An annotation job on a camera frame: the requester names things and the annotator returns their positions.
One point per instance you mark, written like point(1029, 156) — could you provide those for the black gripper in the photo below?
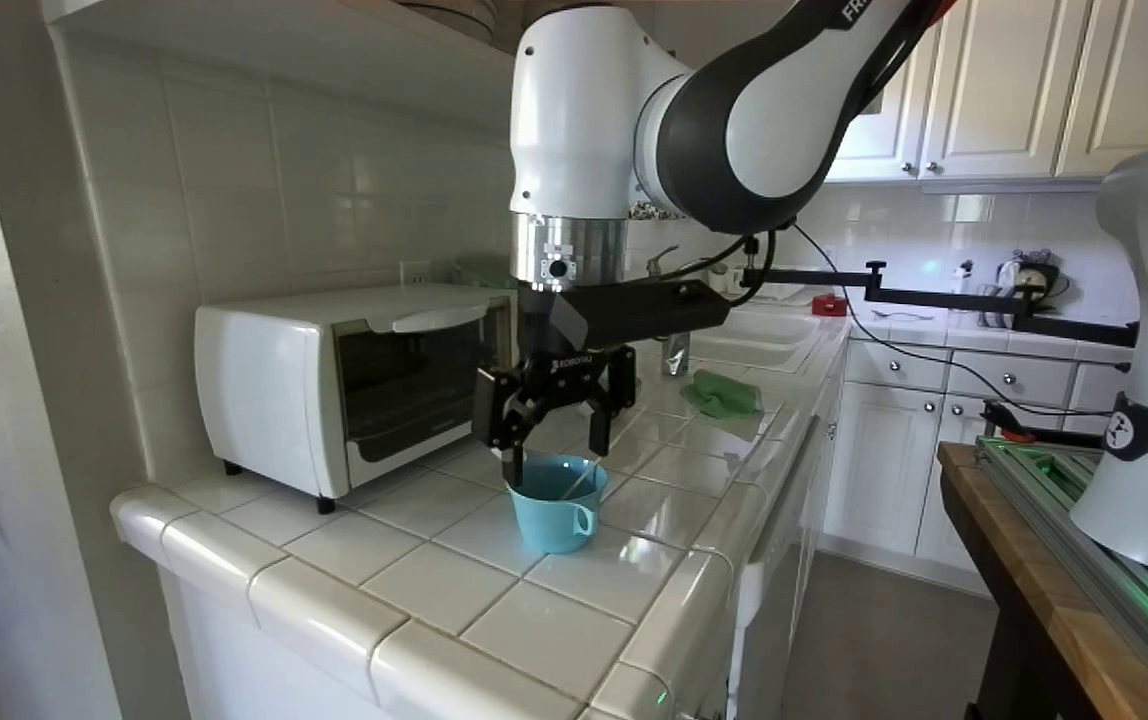
point(573, 348)

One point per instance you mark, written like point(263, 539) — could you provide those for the blue ceramic cup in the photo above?
point(547, 517)

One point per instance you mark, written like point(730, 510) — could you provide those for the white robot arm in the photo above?
point(607, 123)

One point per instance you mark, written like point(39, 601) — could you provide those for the spoon in cup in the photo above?
point(586, 483)

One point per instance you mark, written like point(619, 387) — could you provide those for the white toaster oven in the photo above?
point(337, 391)

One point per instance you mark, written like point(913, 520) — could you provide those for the red object by sink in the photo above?
point(831, 306)

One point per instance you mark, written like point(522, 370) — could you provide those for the white lower cabinets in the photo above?
point(903, 401)

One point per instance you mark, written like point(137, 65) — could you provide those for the white cabinets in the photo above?
point(1011, 90)
point(903, 401)

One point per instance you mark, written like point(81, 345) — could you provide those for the white upper cabinets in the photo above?
point(1011, 90)

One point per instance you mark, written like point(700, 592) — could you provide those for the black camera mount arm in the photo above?
point(1022, 315)

